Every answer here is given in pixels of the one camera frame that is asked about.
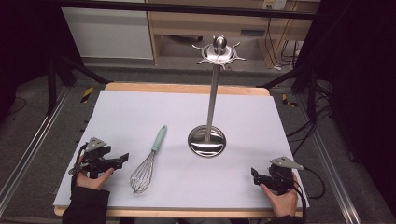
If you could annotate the person's left hand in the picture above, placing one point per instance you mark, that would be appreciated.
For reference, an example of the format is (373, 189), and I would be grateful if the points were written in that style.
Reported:
(92, 181)

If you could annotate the white table mat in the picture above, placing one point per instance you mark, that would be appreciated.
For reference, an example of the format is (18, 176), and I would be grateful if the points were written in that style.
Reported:
(186, 130)

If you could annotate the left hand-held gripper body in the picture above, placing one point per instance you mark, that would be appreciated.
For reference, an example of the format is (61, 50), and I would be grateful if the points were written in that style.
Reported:
(97, 155)

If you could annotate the steel utensil stand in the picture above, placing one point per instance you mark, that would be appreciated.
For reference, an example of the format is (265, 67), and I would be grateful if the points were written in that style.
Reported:
(211, 102)

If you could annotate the black stand leg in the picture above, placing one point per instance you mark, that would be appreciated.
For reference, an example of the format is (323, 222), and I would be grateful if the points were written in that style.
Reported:
(62, 77)
(299, 81)

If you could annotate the person's right hand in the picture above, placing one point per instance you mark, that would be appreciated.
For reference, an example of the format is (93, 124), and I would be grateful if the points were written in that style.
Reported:
(282, 202)

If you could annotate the white cabinet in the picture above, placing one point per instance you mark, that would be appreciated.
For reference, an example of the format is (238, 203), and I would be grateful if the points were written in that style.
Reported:
(109, 31)

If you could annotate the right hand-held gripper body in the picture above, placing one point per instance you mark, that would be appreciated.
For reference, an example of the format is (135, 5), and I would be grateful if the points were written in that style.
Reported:
(280, 175)

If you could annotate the black metal frame bar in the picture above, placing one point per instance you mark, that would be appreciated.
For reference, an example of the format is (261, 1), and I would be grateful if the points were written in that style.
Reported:
(186, 8)

